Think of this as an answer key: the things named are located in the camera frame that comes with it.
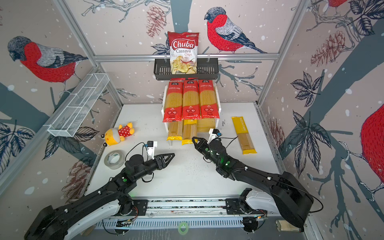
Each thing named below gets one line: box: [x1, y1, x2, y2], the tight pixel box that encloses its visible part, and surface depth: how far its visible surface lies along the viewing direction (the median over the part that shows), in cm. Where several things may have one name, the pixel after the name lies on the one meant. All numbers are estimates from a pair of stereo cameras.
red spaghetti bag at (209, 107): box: [198, 79, 220, 119], surface depth 76 cm
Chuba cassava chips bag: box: [167, 31, 199, 75], surface depth 87 cm
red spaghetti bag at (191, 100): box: [182, 79, 201, 121], surface depth 75 cm
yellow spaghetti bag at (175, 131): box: [166, 121, 183, 141], surface depth 84 cm
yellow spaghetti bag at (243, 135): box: [231, 116, 257, 155], surface depth 104 cm
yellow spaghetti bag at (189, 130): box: [181, 119, 198, 146], surface depth 83 cm
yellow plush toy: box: [101, 122, 135, 147], surface depth 99 cm
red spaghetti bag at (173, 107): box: [162, 77, 186, 123], surface depth 74 cm
